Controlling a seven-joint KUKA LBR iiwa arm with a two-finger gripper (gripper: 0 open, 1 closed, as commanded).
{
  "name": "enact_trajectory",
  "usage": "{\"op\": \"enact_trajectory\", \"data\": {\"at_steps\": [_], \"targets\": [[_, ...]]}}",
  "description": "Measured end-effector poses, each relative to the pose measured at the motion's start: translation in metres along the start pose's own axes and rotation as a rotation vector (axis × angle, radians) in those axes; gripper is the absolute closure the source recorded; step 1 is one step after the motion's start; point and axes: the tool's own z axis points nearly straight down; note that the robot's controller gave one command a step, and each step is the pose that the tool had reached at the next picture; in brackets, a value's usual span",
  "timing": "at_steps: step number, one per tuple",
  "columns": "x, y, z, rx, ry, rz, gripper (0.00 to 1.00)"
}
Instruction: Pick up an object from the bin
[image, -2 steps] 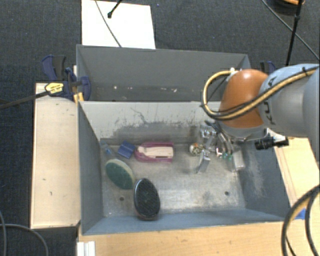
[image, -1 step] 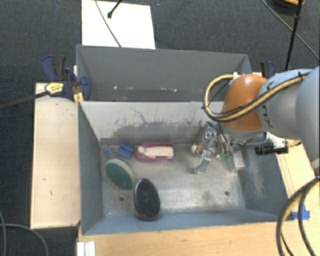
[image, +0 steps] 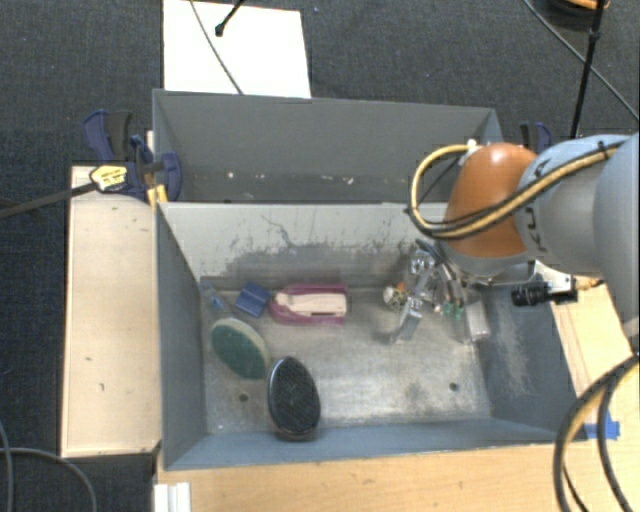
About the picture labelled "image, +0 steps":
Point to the clear plastic piece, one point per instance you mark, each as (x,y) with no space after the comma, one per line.
(212,297)

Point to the pale wood board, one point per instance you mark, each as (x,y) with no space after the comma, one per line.
(110,325)

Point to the black oval brush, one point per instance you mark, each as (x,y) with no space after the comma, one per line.
(293,397)

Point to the purple and beige stapler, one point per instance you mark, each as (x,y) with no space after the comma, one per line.
(312,304)

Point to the blue ridged block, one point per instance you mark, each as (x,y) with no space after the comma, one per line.
(252,299)

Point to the grey metal bin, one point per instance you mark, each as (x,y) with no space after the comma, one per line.
(360,360)

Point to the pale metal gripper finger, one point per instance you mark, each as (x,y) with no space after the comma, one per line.
(410,320)
(476,322)

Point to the black cylinder on white bracket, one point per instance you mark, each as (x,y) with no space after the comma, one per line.
(530,294)

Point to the green round scrubbing pad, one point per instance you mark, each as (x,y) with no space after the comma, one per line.
(239,350)

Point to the small white patterned ball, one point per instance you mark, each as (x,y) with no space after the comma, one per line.
(395,296)

